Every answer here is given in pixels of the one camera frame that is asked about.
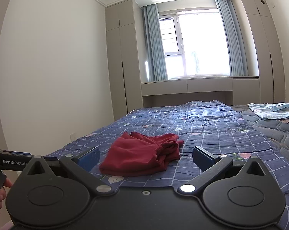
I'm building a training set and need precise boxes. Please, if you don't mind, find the beige wardrobe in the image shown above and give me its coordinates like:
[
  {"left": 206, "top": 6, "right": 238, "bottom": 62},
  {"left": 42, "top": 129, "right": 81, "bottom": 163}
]
[
  {"left": 235, "top": 0, "right": 289, "bottom": 106},
  {"left": 105, "top": 0, "right": 144, "bottom": 122}
]

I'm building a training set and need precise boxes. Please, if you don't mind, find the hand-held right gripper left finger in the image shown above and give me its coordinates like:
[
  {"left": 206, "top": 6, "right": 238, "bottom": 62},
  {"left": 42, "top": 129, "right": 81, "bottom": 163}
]
[{"left": 21, "top": 146, "right": 114, "bottom": 196}]

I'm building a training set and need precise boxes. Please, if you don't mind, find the grey quilted mattress pad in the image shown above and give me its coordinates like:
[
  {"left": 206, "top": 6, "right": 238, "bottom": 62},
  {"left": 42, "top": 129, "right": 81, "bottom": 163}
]
[{"left": 229, "top": 103, "right": 289, "bottom": 166}]

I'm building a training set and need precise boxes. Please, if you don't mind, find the light blue cloth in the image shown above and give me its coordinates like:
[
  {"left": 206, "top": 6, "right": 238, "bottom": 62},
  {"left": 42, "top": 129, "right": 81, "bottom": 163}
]
[{"left": 248, "top": 102, "right": 289, "bottom": 120}]

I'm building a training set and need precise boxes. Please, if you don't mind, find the blue checked quilt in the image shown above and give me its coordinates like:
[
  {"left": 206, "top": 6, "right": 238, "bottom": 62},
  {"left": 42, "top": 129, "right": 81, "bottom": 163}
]
[{"left": 42, "top": 100, "right": 289, "bottom": 230}]

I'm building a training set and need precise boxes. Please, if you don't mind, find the red knit sweater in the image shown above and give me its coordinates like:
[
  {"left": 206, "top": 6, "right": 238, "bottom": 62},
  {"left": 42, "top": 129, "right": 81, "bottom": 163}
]
[{"left": 99, "top": 131, "right": 184, "bottom": 177}]

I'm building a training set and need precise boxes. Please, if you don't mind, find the blue-grey curtain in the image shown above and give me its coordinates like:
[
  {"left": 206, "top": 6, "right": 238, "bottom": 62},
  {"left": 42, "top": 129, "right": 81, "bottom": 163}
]
[
  {"left": 142, "top": 4, "right": 169, "bottom": 82},
  {"left": 214, "top": 0, "right": 249, "bottom": 77}
]

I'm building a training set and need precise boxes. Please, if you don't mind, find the window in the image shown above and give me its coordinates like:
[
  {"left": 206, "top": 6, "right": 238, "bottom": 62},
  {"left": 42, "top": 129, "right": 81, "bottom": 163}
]
[{"left": 159, "top": 13, "right": 231, "bottom": 79}]

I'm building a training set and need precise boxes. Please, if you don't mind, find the beige window cabinet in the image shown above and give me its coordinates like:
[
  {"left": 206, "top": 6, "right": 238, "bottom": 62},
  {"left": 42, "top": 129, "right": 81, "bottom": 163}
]
[{"left": 141, "top": 76, "right": 260, "bottom": 108}]

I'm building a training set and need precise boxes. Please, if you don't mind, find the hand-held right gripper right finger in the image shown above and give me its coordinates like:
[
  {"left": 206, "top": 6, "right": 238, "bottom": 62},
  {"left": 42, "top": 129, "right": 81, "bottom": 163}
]
[{"left": 178, "top": 146, "right": 266, "bottom": 194}]

